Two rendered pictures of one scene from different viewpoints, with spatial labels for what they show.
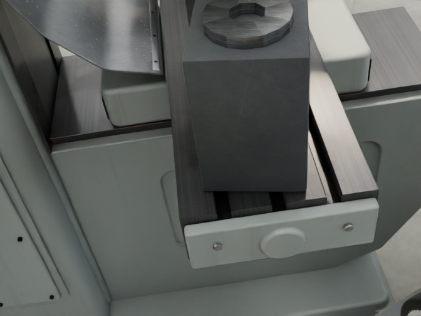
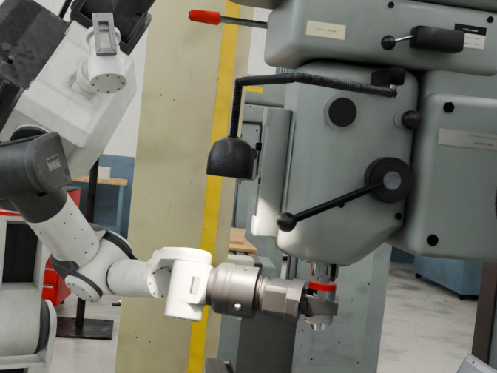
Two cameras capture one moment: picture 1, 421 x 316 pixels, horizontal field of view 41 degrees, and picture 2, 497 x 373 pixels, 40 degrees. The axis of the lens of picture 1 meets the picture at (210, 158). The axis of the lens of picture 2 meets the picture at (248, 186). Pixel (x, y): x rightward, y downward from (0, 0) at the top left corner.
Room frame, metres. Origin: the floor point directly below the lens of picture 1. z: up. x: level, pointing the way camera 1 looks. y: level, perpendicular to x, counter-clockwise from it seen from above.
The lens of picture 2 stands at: (2.07, -0.40, 1.48)
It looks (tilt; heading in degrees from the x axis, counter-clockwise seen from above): 3 degrees down; 171
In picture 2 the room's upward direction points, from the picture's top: 6 degrees clockwise
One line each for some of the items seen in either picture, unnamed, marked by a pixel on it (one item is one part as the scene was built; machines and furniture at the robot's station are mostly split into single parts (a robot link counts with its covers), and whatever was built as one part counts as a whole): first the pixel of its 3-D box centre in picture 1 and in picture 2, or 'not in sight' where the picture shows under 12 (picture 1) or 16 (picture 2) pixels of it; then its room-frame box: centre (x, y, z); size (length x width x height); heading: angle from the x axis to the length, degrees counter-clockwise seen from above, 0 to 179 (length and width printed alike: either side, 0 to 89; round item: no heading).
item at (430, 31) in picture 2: not in sight; (419, 41); (1.08, 0.00, 1.66); 0.12 x 0.04 x 0.04; 90
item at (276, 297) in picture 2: not in sight; (267, 296); (0.92, -0.15, 1.23); 0.13 x 0.12 x 0.10; 162
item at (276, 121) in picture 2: not in sight; (271, 172); (0.95, -0.18, 1.45); 0.04 x 0.04 x 0.21; 0
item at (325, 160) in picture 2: not in sight; (339, 164); (0.95, -0.06, 1.47); 0.21 x 0.19 x 0.32; 0
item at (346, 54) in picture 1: (228, 43); not in sight; (0.95, -0.07, 0.82); 0.50 x 0.35 x 0.12; 90
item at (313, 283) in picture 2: not in sight; (322, 285); (0.95, -0.07, 1.26); 0.05 x 0.05 x 0.01
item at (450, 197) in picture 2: not in sight; (445, 175); (0.95, 0.13, 1.47); 0.24 x 0.19 x 0.26; 0
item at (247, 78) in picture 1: (254, 65); (266, 335); (0.53, -0.07, 1.06); 0.22 x 0.12 x 0.20; 169
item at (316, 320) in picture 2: not in sight; (320, 305); (0.95, -0.07, 1.23); 0.05 x 0.05 x 0.06
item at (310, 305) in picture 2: not in sight; (319, 306); (0.98, -0.08, 1.23); 0.06 x 0.02 x 0.03; 72
